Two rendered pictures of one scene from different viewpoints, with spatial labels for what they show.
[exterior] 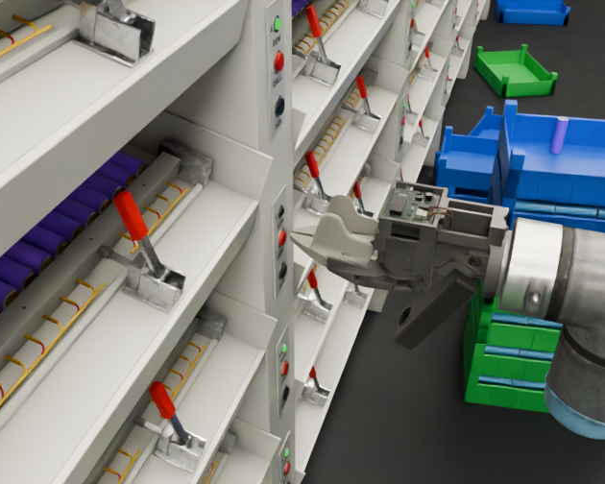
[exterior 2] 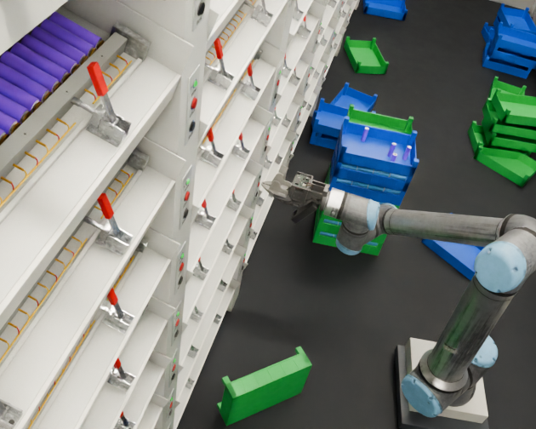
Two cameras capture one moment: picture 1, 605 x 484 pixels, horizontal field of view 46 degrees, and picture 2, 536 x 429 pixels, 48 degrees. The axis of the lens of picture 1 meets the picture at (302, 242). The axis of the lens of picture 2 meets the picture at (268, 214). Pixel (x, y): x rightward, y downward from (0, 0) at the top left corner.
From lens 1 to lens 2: 120 cm
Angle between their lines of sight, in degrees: 12
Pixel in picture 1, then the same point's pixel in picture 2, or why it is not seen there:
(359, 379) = (266, 228)
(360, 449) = (265, 259)
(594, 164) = (377, 148)
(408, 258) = (299, 197)
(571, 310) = (343, 217)
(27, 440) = (212, 240)
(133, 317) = (228, 212)
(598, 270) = (351, 207)
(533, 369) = not seen: hidden behind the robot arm
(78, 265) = not seen: hidden behind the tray
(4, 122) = (226, 179)
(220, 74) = not seen: hidden behind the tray
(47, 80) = (230, 166)
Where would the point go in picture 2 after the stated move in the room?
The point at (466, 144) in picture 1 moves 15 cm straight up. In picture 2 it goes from (330, 108) to (337, 85)
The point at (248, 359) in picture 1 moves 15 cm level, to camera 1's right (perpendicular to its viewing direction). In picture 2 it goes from (242, 221) to (287, 225)
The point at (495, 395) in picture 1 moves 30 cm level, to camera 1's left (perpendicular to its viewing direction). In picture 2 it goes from (326, 240) to (259, 235)
